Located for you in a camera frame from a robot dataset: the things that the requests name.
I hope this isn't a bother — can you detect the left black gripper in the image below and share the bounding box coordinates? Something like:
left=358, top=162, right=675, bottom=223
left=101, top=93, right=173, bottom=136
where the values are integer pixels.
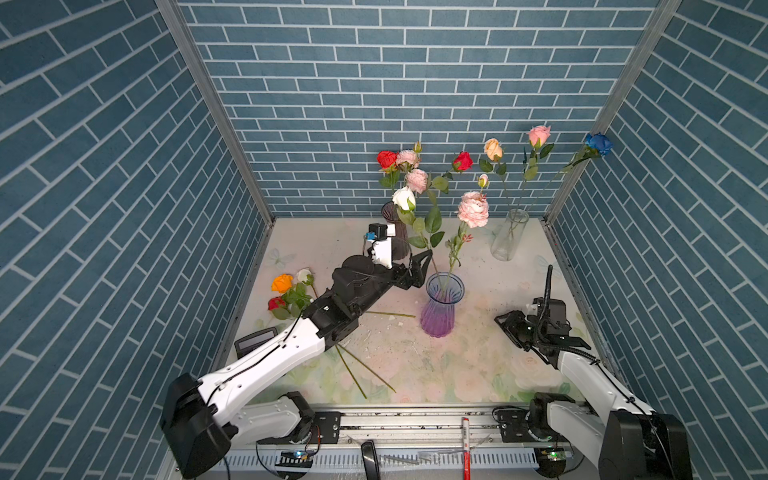
left=347, top=240, right=430, bottom=317

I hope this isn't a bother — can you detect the dark purple ribbed vase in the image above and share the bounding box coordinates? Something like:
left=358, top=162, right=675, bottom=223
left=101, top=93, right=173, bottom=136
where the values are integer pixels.
left=381, top=201, right=411, bottom=261

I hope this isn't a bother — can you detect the blue purple gradient vase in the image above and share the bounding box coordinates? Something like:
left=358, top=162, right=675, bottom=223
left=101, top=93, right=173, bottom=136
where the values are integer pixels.
left=420, top=272, right=465, bottom=338

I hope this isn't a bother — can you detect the small white flower spray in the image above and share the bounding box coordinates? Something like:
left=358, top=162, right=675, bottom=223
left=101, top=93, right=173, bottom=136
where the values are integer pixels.
left=392, top=187, right=445, bottom=252

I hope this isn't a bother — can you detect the clear ribbed glass vase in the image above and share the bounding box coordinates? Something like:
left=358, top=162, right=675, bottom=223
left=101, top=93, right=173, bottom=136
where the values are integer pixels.
left=490, top=208, right=529, bottom=262

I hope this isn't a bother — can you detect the pink peony spray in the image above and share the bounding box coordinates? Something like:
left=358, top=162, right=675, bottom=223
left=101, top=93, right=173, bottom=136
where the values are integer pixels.
left=396, top=142, right=430, bottom=195
left=447, top=173, right=490, bottom=273

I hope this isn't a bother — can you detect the cream white rose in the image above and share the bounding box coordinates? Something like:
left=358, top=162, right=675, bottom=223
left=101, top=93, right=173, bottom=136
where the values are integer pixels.
left=479, top=138, right=511, bottom=207

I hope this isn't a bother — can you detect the light pink rose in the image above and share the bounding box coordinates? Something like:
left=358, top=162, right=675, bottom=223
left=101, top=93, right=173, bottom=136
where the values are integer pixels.
left=520, top=125, right=554, bottom=198

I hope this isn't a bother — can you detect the blue rose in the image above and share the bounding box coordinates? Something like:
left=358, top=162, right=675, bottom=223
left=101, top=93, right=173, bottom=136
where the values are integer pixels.
left=545, top=133, right=613, bottom=189

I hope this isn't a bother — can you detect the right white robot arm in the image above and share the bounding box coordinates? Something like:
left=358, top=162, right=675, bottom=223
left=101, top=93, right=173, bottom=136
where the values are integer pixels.
left=494, top=297, right=693, bottom=479

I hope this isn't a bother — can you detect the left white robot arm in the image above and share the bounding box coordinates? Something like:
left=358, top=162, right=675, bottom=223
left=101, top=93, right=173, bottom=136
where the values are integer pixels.
left=159, top=250, right=433, bottom=479

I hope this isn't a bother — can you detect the red marker pen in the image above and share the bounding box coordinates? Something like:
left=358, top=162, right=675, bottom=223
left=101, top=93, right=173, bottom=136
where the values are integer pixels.
left=461, top=417, right=471, bottom=480

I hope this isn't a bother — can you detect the orange rose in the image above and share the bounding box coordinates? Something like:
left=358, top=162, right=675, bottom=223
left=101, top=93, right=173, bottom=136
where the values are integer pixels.
left=271, top=274, right=312, bottom=308

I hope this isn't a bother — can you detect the black calculator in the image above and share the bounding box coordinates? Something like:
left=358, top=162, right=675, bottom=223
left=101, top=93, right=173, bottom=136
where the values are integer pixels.
left=234, top=327, right=277, bottom=359

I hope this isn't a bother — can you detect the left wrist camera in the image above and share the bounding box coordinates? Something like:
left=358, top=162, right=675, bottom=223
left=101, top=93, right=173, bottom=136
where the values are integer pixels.
left=363, top=223, right=396, bottom=269

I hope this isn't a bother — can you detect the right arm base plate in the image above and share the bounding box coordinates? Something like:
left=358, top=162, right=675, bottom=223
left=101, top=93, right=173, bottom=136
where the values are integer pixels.
left=491, top=406, right=569, bottom=444

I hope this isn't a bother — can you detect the aluminium front rail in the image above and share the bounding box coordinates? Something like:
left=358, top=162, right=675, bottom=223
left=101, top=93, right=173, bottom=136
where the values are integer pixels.
left=173, top=407, right=667, bottom=450

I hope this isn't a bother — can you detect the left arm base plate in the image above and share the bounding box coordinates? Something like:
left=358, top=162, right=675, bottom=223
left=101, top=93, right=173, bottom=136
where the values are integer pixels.
left=288, top=411, right=342, bottom=446

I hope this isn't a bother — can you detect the black handle object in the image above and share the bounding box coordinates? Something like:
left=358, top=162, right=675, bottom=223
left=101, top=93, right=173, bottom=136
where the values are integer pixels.
left=360, top=440, right=381, bottom=480

